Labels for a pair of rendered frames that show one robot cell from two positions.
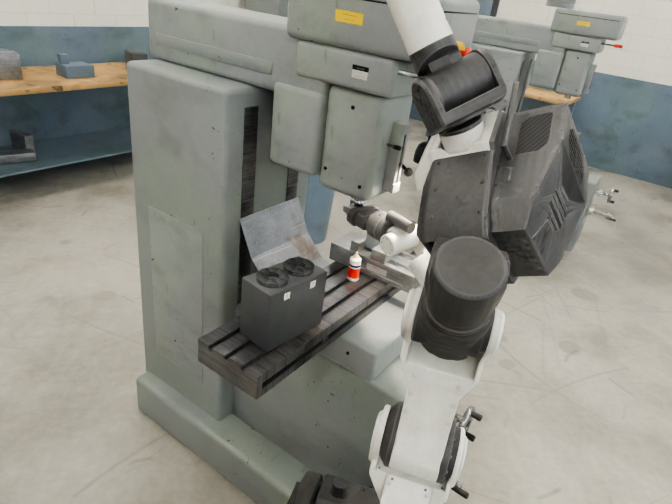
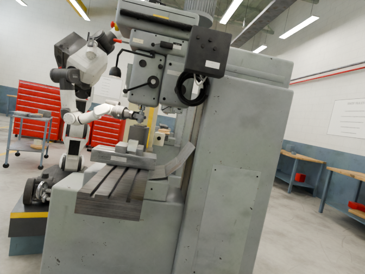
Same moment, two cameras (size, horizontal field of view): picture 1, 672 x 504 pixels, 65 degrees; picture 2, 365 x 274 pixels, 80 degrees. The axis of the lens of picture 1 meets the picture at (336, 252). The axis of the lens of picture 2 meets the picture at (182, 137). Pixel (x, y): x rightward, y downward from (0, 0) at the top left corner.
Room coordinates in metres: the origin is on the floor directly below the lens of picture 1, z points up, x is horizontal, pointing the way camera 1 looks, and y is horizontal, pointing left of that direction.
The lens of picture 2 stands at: (2.87, -0.72, 1.28)
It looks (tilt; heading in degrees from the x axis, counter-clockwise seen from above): 5 degrees down; 141
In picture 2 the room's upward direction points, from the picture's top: 11 degrees clockwise
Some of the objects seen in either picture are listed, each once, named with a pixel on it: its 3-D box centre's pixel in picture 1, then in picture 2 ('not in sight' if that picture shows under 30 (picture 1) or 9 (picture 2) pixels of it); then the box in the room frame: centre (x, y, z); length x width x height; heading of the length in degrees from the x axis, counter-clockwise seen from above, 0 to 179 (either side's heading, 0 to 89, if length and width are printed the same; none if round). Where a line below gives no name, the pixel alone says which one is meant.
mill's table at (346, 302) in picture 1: (352, 286); (131, 166); (1.63, -0.08, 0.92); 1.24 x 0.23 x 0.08; 148
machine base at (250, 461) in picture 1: (275, 423); not in sight; (1.72, 0.16, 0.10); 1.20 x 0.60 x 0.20; 58
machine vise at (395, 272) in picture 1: (380, 255); (126, 154); (1.71, -0.16, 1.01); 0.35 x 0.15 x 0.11; 59
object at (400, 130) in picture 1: (395, 157); (128, 80); (1.53, -0.14, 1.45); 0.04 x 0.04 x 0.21; 58
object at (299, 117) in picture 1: (316, 124); (176, 86); (1.69, 0.12, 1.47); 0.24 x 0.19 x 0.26; 148
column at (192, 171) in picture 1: (221, 261); (217, 197); (1.92, 0.47, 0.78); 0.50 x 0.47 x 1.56; 58
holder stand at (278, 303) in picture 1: (283, 299); (138, 136); (1.27, 0.13, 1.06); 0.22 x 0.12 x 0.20; 141
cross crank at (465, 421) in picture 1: (455, 416); (48, 190); (1.32, -0.47, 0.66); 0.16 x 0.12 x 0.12; 58
